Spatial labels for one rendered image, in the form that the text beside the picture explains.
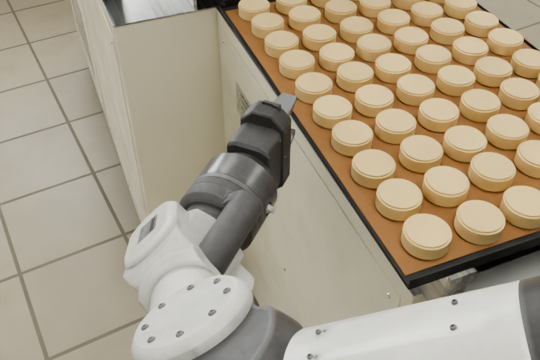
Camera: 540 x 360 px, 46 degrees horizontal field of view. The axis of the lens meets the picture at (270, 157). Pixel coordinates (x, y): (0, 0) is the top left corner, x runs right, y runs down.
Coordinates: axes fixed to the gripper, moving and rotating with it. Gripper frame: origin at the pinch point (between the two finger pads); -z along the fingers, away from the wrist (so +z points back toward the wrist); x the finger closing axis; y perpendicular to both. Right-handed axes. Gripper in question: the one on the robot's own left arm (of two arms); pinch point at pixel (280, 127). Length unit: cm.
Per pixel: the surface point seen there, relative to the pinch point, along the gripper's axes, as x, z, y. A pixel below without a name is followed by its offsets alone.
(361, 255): -12.6, 5.3, -13.5
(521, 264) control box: -7.2, 3.6, -31.5
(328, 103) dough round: 1.1, -5.6, -4.3
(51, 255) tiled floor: -91, -24, 80
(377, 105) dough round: 1.1, -7.8, -10.2
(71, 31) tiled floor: -91, -127, 150
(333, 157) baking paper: -0.8, 1.7, -7.7
